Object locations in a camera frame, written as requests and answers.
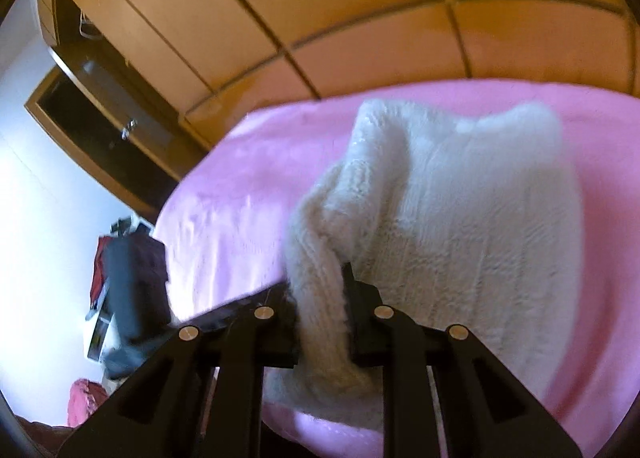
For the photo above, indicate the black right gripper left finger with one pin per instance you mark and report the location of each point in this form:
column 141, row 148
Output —
column 260, row 329

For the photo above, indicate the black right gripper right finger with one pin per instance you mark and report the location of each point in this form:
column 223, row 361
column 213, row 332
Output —
column 379, row 335

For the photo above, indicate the white knitted sweater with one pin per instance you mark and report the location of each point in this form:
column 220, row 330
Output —
column 475, row 221

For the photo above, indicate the dark clothes pile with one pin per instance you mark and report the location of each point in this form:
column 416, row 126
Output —
column 136, row 277

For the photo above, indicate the red clothes on shelf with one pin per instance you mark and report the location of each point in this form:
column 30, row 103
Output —
column 98, row 276

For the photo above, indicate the pink bed cover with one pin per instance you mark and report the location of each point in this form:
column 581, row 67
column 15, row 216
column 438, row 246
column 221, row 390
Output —
column 224, row 229

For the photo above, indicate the white low shelf unit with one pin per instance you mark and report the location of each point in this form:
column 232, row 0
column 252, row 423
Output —
column 103, row 321

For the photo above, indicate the red patterned cloth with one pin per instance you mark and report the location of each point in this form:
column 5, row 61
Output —
column 85, row 397

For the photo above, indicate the large wooden wardrobe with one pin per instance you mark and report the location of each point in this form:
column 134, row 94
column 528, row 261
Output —
column 174, row 76

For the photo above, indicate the dark wooden door frame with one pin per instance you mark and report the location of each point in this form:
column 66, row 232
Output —
column 78, row 127

